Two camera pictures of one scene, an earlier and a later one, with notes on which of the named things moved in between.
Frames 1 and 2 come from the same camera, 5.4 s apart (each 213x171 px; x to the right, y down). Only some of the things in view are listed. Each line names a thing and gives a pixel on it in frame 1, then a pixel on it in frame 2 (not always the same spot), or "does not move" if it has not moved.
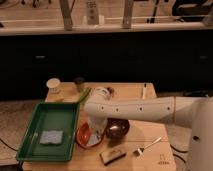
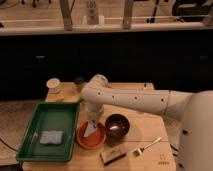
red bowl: x=82 y=133 does not move
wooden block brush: x=110 y=156 does not move
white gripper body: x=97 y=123 → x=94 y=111
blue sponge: x=51 y=137 does not move
